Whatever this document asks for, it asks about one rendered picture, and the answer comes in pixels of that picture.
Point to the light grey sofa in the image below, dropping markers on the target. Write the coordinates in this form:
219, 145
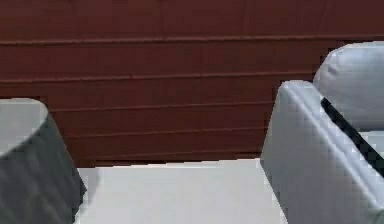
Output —
310, 160

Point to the dark grey round ottoman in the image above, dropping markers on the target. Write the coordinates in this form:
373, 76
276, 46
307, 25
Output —
30, 166

